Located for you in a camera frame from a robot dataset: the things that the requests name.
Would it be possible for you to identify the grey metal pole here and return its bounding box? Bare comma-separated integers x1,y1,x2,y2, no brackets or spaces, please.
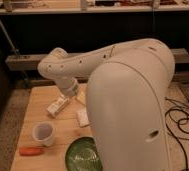
0,0,31,88

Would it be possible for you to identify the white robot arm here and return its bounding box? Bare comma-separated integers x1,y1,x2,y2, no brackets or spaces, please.
38,38,175,171

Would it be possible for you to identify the wooden shelf rack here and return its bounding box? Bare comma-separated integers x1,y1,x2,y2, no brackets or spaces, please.
0,0,189,88

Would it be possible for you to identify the white sponge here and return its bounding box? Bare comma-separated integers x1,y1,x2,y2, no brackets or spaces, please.
77,110,89,127

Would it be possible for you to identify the small white carton box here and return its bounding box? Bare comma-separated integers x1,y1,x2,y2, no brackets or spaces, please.
46,95,70,117

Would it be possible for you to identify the white plastic cup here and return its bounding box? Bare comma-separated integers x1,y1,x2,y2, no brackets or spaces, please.
32,122,54,147

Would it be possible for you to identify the green ceramic bowl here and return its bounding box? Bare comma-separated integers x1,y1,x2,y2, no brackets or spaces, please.
65,137,103,171

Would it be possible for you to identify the orange carrot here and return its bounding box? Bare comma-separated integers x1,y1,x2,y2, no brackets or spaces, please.
19,147,44,156

